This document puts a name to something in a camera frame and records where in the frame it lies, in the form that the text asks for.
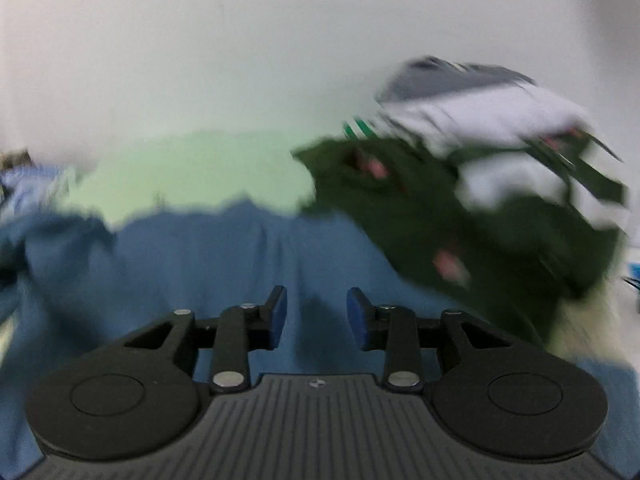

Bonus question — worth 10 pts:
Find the green white striped garment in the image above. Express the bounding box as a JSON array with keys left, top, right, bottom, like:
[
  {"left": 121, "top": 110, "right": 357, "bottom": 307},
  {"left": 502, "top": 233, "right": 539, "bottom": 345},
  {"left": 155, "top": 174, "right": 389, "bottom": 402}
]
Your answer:
[{"left": 342, "top": 115, "right": 382, "bottom": 142}]

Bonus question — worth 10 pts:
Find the blue fleece garment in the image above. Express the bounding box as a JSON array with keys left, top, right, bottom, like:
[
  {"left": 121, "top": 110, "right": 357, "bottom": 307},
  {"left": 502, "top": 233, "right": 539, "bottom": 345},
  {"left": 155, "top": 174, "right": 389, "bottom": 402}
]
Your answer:
[{"left": 0, "top": 199, "right": 640, "bottom": 480}]

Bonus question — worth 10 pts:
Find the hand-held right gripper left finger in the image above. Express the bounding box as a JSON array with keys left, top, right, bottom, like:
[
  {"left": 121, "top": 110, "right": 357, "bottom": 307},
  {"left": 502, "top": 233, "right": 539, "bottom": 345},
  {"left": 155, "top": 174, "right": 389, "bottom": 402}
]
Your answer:
[{"left": 123, "top": 285, "right": 289, "bottom": 394}]

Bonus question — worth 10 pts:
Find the grey garment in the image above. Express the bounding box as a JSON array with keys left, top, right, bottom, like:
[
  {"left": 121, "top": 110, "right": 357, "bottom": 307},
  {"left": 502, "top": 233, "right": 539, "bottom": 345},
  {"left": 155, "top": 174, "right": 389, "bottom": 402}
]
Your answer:
[{"left": 376, "top": 56, "right": 537, "bottom": 107}]

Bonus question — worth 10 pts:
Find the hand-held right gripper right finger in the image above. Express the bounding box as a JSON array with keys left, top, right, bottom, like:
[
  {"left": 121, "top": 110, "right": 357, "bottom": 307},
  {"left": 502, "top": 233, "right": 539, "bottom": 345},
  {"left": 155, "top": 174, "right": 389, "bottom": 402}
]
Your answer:
[{"left": 346, "top": 286, "right": 516, "bottom": 394}]

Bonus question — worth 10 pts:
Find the dark green garment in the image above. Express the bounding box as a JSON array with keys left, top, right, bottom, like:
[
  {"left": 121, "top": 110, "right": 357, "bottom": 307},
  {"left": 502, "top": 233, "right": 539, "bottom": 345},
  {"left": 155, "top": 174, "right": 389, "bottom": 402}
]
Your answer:
[{"left": 291, "top": 135, "right": 630, "bottom": 348}]

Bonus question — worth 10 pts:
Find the blue patterned cloth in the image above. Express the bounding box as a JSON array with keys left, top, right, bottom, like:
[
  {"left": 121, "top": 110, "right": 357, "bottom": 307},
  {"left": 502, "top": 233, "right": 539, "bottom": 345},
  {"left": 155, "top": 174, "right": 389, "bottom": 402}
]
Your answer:
[{"left": 0, "top": 164, "right": 78, "bottom": 223}]

